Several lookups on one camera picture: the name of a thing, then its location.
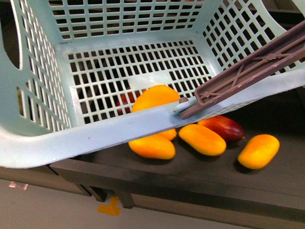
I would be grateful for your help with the yellow mango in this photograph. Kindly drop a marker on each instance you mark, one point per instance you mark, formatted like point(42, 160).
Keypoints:
point(259, 151)
point(155, 96)
point(153, 147)
point(203, 140)

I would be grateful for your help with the light blue plastic basket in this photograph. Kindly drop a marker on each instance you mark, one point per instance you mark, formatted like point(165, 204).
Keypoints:
point(71, 70)

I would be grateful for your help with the brown basket handle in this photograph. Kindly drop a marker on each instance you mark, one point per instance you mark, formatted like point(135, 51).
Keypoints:
point(272, 57)

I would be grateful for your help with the dark red mango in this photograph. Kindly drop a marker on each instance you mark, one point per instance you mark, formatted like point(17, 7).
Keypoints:
point(225, 127)

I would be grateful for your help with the yellow floor tape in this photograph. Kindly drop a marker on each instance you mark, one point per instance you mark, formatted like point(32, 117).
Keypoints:
point(112, 209)

